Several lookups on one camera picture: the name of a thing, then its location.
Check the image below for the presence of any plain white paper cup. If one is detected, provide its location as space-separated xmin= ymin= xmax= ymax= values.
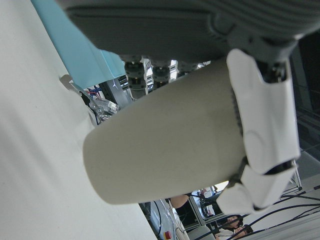
xmin=82 ymin=58 xmax=248 ymax=207

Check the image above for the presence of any teach pendant with red button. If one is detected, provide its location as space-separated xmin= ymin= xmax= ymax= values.
xmin=146 ymin=199 xmax=187 ymax=240

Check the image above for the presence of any left robot hand grey white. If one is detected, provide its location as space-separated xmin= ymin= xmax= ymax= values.
xmin=53 ymin=0 xmax=320 ymax=216

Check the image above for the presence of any black cable bundle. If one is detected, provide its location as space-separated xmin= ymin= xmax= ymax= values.
xmin=174 ymin=184 xmax=320 ymax=240

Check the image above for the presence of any light blue board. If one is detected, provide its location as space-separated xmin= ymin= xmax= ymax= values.
xmin=31 ymin=0 xmax=129 ymax=88

